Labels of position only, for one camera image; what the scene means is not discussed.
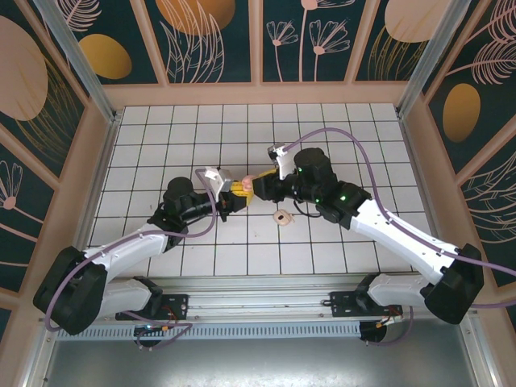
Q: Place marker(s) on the pink earbud charging case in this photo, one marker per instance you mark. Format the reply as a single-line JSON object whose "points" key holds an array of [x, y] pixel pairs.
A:
{"points": [[284, 219]]}

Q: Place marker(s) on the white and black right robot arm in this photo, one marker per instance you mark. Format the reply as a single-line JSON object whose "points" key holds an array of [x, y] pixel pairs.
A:
{"points": [[395, 238]]}

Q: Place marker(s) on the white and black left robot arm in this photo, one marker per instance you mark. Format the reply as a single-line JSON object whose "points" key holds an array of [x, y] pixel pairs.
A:
{"points": [[129, 250]]}

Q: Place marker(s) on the grey metal base sheet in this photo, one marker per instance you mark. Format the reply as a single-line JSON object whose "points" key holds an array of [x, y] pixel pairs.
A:
{"points": [[258, 363]]}

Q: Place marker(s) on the aluminium side rail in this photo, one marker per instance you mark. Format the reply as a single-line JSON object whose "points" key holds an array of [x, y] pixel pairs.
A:
{"points": [[96, 193], [414, 169]]}

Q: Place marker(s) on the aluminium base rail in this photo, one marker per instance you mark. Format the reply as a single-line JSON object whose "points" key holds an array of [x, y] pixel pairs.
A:
{"points": [[258, 298]]}

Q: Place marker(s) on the aluminium corner post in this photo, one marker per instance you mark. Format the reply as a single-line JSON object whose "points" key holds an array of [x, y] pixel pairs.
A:
{"points": [[80, 60], [427, 60]]}

